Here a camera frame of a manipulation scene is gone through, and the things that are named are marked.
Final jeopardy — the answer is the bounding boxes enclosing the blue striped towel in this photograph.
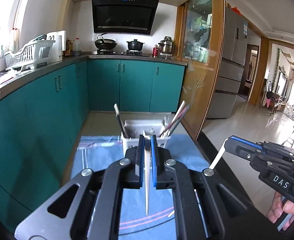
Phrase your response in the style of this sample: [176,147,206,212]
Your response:
[71,134,209,239]

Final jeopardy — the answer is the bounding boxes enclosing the white chopstick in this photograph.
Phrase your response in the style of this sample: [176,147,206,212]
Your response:
[143,131,151,216]
[209,138,228,170]
[161,100,185,137]

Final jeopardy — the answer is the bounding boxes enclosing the black wok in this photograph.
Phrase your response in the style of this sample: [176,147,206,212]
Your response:
[94,33,117,50]

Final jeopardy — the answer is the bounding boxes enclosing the wooden glass sliding door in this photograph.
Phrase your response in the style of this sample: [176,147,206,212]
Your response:
[174,0,225,140]

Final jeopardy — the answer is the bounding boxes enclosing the right hand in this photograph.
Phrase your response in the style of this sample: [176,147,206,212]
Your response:
[267,192,294,230]

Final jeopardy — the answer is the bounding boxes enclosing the white plastic utensil basket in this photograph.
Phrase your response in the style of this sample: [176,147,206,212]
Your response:
[121,120,171,154]

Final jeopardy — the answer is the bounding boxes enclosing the black range hood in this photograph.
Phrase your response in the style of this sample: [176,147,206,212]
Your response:
[91,0,159,35]

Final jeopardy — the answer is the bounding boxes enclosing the white dish rack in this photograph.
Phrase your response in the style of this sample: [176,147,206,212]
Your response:
[4,35,55,70]

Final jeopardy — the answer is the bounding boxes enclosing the white cutting board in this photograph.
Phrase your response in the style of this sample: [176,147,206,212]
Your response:
[47,30,67,63]

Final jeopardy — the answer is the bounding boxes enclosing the black handled utensil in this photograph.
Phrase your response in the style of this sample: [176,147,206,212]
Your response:
[114,103,129,139]

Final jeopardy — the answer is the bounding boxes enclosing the red thermos bottle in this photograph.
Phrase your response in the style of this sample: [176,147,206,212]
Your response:
[152,44,159,58]

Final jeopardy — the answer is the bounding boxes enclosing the teal lower cabinets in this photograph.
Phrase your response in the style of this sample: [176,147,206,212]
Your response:
[0,58,185,233]

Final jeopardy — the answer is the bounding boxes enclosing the stainless steel stock pot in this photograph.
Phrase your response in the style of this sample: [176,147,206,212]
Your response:
[159,36,174,54]

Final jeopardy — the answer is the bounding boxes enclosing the black clay pot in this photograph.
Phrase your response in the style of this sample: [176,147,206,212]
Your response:
[127,39,144,51]

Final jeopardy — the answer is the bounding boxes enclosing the dark red chopstick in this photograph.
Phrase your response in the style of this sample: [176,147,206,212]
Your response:
[159,104,190,137]

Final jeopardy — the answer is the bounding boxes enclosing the silver refrigerator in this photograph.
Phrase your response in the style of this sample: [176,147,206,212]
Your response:
[207,8,248,119]

